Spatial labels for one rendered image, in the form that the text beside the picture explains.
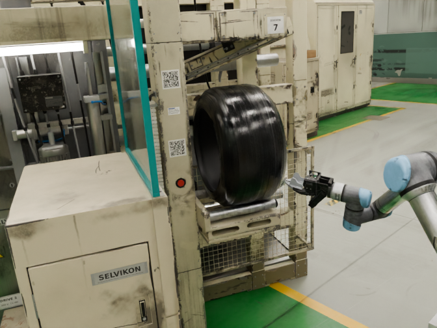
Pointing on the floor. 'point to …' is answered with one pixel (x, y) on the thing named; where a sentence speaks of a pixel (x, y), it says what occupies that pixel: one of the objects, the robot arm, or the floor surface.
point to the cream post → (173, 51)
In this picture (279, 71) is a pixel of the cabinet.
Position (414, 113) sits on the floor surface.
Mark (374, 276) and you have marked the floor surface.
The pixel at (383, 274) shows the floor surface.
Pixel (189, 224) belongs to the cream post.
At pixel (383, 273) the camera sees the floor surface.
